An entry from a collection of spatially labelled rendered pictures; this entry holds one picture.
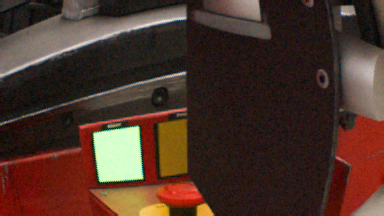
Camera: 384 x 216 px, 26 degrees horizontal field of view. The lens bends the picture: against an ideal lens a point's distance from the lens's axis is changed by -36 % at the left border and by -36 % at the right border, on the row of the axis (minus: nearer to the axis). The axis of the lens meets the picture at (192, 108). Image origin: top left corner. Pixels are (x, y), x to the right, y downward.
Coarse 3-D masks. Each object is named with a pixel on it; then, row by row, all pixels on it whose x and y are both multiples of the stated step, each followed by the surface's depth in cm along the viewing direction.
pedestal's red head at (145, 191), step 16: (160, 112) 95; (80, 128) 91; (96, 128) 92; (144, 128) 94; (144, 144) 95; (144, 160) 95; (336, 160) 91; (336, 176) 91; (96, 192) 93; (112, 192) 93; (128, 192) 94; (144, 192) 94; (336, 192) 91; (96, 208) 92; (112, 208) 89; (128, 208) 90; (336, 208) 90
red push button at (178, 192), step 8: (168, 184) 88; (176, 184) 88; (184, 184) 88; (192, 184) 88; (160, 192) 87; (168, 192) 87; (176, 192) 86; (184, 192) 87; (192, 192) 87; (160, 200) 87; (168, 200) 86; (176, 200) 86; (184, 200) 86; (192, 200) 86; (200, 200) 86; (176, 208) 87; (184, 208) 87; (192, 208) 87
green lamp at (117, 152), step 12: (108, 132) 93; (120, 132) 93; (132, 132) 94; (96, 144) 92; (108, 144) 93; (120, 144) 93; (132, 144) 94; (96, 156) 93; (108, 156) 93; (120, 156) 94; (132, 156) 94; (108, 168) 93; (120, 168) 94; (132, 168) 95; (108, 180) 94
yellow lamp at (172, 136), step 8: (176, 120) 95; (184, 120) 96; (160, 128) 95; (168, 128) 95; (176, 128) 96; (184, 128) 96; (160, 136) 95; (168, 136) 95; (176, 136) 96; (184, 136) 96; (160, 144) 95; (168, 144) 96; (176, 144) 96; (184, 144) 96; (160, 152) 95; (168, 152) 96; (176, 152) 96; (184, 152) 96; (160, 160) 96; (168, 160) 96; (176, 160) 96; (184, 160) 97; (160, 168) 96; (168, 168) 96; (176, 168) 97; (184, 168) 97
